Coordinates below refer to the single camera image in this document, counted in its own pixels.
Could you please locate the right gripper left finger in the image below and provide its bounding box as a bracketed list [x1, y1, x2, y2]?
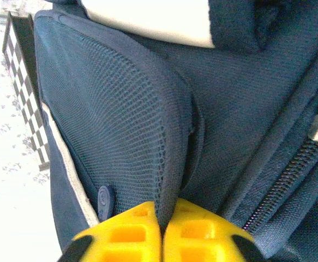
[57, 201, 162, 262]

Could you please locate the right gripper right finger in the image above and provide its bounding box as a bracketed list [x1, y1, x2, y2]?
[163, 198, 266, 262]

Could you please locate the navy blue backpack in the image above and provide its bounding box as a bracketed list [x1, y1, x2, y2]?
[33, 0, 318, 262]

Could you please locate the folding chessboard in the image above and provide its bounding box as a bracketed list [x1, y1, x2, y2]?
[2, 12, 52, 171]

